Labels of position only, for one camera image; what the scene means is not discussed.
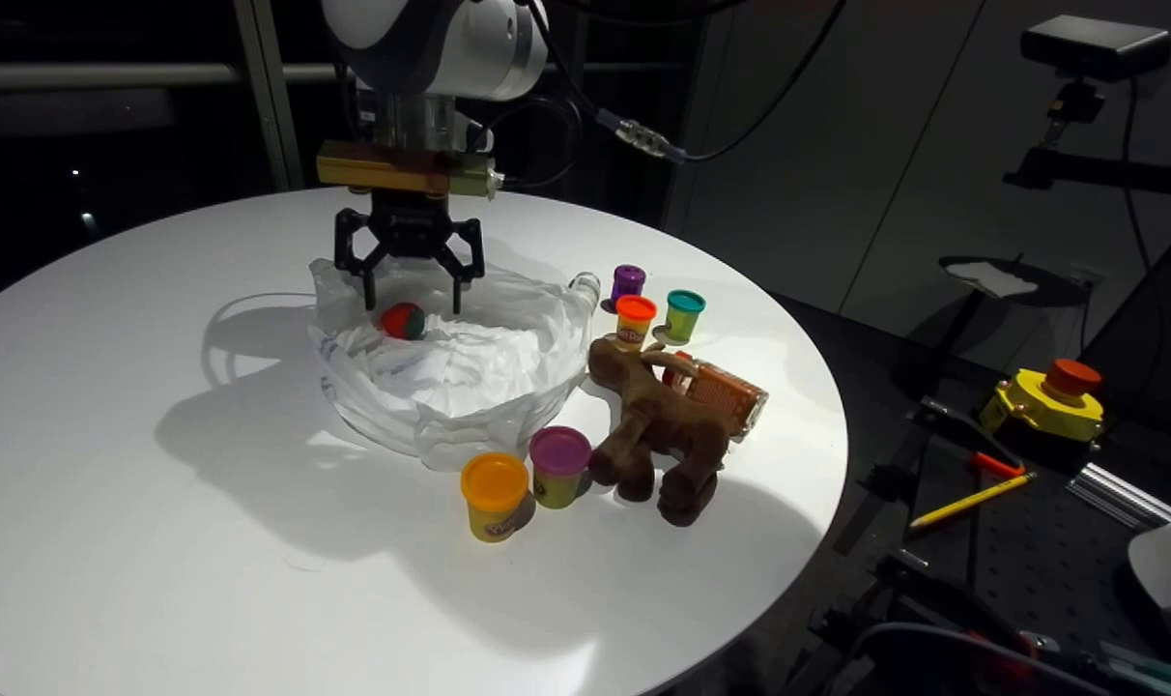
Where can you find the yellow emergency stop button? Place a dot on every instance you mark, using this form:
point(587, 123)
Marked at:
point(1043, 408)

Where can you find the teal lid play dough tub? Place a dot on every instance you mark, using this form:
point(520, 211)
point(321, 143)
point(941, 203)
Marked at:
point(686, 313)

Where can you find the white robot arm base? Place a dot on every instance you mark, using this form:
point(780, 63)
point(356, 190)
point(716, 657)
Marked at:
point(1168, 582)

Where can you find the purple play dough tub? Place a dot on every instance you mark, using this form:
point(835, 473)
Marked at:
point(629, 285)

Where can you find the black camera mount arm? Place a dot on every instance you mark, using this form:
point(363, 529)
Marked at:
point(1125, 170)

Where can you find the yellow pencil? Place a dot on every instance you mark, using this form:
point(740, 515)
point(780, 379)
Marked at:
point(971, 500)

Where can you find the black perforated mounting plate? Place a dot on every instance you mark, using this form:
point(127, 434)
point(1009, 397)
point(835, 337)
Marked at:
point(1060, 572)

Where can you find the orange cup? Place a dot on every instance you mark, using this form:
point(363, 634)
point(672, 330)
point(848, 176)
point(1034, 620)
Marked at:
point(497, 495)

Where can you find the brown plush moose toy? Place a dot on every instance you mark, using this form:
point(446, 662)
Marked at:
point(656, 431)

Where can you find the metal window railing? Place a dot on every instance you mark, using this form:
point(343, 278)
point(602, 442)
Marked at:
point(95, 74)

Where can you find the aluminium extrusion rail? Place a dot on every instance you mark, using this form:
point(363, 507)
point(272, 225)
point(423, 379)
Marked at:
point(1145, 662)

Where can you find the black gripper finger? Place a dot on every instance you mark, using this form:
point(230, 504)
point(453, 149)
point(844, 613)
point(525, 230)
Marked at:
point(355, 257)
point(466, 263)

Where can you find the black camera on stand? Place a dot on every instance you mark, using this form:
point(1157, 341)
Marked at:
point(1100, 43)

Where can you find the dark red lid play dough tub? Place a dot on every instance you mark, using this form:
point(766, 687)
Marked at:
point(405, 317)

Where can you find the white plastic bag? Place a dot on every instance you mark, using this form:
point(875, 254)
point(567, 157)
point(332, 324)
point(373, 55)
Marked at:
point(453, 371)

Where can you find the pink lid play dough tub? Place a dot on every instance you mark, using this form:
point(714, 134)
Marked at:
point(564, 466)

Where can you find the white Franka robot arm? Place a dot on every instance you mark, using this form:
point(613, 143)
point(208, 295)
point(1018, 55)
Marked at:
point(443, 53)

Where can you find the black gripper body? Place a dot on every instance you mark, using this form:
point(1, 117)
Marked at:
point(408, 225)

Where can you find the light vertical window post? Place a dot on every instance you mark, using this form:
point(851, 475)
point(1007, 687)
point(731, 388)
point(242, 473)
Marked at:
point(270, 103)

